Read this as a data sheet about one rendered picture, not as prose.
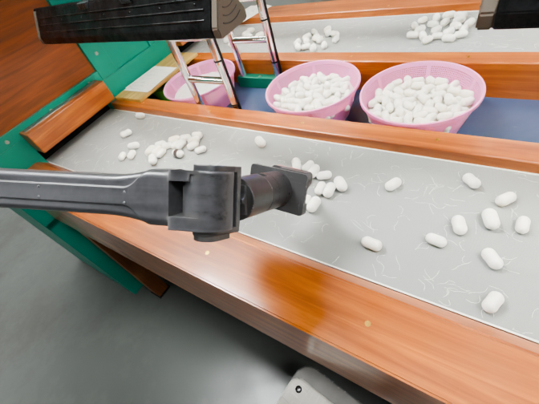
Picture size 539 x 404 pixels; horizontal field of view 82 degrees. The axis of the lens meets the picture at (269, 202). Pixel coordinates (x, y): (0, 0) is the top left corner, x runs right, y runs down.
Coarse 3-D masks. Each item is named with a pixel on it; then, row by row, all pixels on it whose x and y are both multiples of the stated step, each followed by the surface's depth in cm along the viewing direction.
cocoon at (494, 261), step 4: (484, 248) 46; (488, 248) 46; (484, 252) 46; (488, 252) 45; (492, 252) 45; (484, 256) 46; (488, 256) 45; (492, 256) 45; (496, 256) 45; (484, 260) 46; (488, 260) 45; (492, 260) 45; (496, 260) 44; (500, 260) 44; (488, 264) 45; (492, 264) 44; (496, 264) 44; (500, 264) 44; (492, 268) 45; (496, 268) 44; (500, 268) 44
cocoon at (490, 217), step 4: (488, 208) 50; (484, 212) 50; (488, 212) 49; (492, 212) 49; (496, 212) 49; (484, 216) 49; (488, 216) 49; (492, 216) 48; (496, 216) 48; (484, 220) 49; (488, 220) 48; (492, 220) 48; (496, 220) 48; (484, 224) 49; (488, 224) 48; (492, 224) 48; (496, 224) 48; (488, 228) 49; (492, 228) 48
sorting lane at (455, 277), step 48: (96, 144) 102; (144, 144) 94; (240, 144) 82; (288, 144) 77; (336, 144) 72; (336, 192) 63; (384, 192) 60; (432, 192) 57; (480, 192) 54; (528, 192) 52; (288, 240) 58; (336, 240) 55; (384, 240) 53; (480, 240) 49; (528, 240) 47; (432, 288) 46; (480, 288) 44; (528, 288) 43; (528, 336) 39
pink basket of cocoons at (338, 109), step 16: (304, 64) 95; (320, 64) 95; (336, 64) 92; (288, 80) 96; (352, 80) 88; (272, 96) 92; (352, 96) 82; (288, 112) 81; (304, 112) 79; (320, 112) 79; (336, 112) 82
